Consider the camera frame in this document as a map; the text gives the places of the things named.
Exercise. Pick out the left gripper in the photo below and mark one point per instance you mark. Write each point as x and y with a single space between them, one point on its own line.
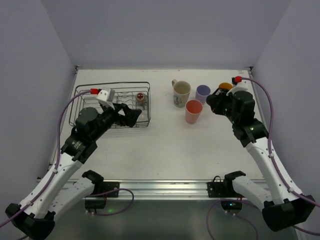
122 112

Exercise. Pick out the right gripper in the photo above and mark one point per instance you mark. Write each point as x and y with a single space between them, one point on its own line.
217 100

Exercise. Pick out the white patterned mug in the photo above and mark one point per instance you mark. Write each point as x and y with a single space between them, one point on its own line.
226 86

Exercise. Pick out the lilac plastic cup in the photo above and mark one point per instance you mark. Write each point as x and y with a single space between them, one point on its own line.
202 91

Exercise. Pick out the brown ceramic cup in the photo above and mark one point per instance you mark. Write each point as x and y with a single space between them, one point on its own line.
140 98

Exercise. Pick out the pink plastic cup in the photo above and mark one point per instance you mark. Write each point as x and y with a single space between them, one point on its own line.
193 109

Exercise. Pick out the cream floral mug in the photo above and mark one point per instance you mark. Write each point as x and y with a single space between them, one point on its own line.
181 92

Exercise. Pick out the dark brown mug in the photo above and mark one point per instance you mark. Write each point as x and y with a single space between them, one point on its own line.
209 99

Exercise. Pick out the small clear glass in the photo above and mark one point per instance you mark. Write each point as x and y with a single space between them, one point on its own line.
142 117

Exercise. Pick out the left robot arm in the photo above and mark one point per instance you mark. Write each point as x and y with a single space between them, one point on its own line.
36 215

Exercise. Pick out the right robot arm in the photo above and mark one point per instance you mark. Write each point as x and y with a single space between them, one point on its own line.
283 205

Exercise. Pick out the left controller box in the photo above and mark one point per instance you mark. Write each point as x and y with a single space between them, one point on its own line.
94 204

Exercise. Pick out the controller box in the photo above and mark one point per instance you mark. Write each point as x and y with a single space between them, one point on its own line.
231 207
94 204

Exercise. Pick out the right controller box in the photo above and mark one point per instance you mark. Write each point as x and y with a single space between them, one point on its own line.
231 207

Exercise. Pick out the black wire dish rack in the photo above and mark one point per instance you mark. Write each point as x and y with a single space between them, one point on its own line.
125 93

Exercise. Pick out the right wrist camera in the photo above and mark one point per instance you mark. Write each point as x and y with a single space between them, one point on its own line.
239 84

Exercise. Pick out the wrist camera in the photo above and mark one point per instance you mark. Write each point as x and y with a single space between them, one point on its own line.
104 96
239 84

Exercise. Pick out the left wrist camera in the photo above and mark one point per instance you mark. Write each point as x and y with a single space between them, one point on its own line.
104 96

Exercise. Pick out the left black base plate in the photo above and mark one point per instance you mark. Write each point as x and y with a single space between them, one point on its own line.
107 186

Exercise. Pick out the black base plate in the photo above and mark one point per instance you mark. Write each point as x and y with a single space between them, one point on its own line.
107 186
223 188

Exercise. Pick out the aluminium mounting rail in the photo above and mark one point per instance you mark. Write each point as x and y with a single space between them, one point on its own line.
162 190

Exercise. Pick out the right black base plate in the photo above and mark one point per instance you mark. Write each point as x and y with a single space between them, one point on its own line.
223 188

